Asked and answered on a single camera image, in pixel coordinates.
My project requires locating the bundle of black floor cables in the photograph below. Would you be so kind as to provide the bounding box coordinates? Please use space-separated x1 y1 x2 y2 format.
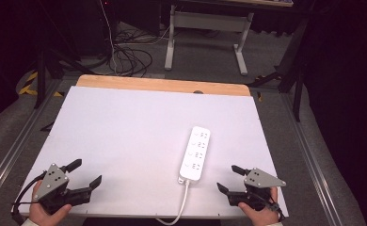
107 29 173 78

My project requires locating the white desk frame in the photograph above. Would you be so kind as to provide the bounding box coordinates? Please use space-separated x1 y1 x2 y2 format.
164 0 295 77

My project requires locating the person's left hand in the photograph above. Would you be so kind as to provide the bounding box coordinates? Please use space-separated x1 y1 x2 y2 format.
28 181 72 226

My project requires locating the yellow and black floor tape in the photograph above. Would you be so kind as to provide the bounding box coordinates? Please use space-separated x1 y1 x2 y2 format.
17 71 65 98

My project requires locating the metal floor rail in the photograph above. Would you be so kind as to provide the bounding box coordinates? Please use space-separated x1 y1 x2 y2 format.
0 78 62 197
279 93 341 226

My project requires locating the black metal stand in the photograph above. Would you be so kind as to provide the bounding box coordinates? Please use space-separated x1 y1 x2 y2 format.
34 0 95 109
247 18 310 122

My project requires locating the white power strip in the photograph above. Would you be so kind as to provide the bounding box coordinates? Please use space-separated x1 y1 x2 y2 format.
178 125 212 186

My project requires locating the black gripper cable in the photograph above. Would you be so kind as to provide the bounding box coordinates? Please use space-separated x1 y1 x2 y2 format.
256 191 286 221
10 170 48 226

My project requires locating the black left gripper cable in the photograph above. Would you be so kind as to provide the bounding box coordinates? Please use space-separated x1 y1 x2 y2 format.
10 170 48 226

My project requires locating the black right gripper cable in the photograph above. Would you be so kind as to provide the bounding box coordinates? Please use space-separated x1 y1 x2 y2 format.
256 191 286 221

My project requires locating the white power strip cable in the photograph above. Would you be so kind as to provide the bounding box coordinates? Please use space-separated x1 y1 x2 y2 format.
155 179 191 226

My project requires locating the person's right hand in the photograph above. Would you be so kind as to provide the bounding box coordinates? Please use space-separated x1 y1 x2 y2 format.
237 186 281 226

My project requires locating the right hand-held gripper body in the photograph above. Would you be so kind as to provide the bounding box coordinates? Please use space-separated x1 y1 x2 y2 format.
227 168 288 212

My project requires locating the thin white cable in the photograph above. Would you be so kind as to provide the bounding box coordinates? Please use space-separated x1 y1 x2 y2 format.
98 0 119 75

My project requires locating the white board sheet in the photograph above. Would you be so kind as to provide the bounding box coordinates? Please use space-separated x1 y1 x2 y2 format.
18 86 289 219

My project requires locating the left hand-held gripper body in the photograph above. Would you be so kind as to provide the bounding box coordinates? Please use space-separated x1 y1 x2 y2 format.
33 163 92 216

